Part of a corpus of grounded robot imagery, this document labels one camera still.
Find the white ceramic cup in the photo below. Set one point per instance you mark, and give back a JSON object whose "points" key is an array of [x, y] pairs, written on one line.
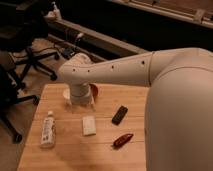
{"points": [[66, 94]]}

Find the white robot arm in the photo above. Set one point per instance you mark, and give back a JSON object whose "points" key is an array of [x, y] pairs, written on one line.
{"points": [[179, 107]]}

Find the black rectangular bar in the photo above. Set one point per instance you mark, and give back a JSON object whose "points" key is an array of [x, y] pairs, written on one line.
{"points": [[121, 112]]}

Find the white rectangular block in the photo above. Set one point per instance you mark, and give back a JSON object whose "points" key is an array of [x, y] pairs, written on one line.
{"points": [[89, 126]]}

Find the white plastic bottle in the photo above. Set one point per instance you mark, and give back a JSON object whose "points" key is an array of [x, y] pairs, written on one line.
{"points": [[48, 131]]}

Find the white spray bottle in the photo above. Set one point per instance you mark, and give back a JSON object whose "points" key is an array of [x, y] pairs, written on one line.
{"points": [[56, 11]]}

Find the dark chair at left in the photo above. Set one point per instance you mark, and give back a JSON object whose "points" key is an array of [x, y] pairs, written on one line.
{"points": [[10, 84]]}

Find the black office chair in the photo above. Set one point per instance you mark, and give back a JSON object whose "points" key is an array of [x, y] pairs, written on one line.
{"points": [[21, 22]]}

